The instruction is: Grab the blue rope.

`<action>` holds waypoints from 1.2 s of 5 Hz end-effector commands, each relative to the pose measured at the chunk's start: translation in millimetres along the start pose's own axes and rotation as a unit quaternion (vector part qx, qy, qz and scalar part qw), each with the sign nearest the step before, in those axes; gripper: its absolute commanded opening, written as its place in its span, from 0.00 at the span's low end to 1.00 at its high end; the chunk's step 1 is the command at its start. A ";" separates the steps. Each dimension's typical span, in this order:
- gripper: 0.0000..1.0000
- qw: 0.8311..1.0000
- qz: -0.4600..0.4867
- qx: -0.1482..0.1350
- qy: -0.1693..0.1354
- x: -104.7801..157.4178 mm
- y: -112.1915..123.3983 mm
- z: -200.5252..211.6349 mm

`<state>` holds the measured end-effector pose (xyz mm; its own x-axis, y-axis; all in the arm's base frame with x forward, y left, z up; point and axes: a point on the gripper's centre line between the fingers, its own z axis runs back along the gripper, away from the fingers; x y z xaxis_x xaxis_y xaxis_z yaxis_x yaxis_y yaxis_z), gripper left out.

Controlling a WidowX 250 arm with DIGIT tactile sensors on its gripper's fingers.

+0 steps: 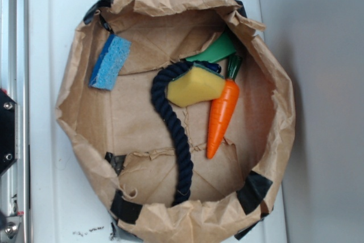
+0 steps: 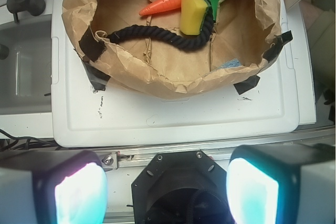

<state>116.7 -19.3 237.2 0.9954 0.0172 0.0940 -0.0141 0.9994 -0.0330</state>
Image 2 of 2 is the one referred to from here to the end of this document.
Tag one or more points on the grey sink basin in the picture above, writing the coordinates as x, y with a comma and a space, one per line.
26, 66

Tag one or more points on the yellow green sponge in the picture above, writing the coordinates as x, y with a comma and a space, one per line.
192, 16

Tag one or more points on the orange toy carrot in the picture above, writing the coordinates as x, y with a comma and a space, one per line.
160, 6

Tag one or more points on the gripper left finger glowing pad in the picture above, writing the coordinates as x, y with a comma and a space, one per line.
53, 187

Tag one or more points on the blue sponge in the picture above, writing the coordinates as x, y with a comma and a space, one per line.
234, 63

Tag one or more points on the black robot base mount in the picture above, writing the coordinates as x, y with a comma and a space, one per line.
181, 187

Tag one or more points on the brown paper bag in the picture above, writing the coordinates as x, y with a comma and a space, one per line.
245, 29

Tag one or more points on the aluminium frame rail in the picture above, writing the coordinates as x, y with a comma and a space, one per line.
219, 150

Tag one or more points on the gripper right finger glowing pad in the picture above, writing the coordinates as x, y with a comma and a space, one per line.
282, 183

